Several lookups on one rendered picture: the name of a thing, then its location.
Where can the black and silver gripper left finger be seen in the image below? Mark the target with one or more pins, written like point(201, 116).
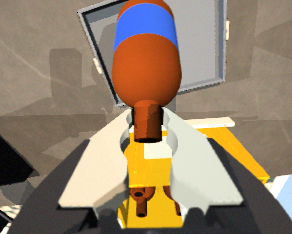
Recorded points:
point(93, 177)

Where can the brown bottle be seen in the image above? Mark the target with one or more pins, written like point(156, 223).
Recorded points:
point(138, 192)
point(146, 70)
point(166, 190)
point(141, 204)

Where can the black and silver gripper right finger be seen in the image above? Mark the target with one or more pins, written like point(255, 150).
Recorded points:
point(204, 174)

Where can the yellow bottle crate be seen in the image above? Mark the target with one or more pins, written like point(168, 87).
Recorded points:
point(149, 165)

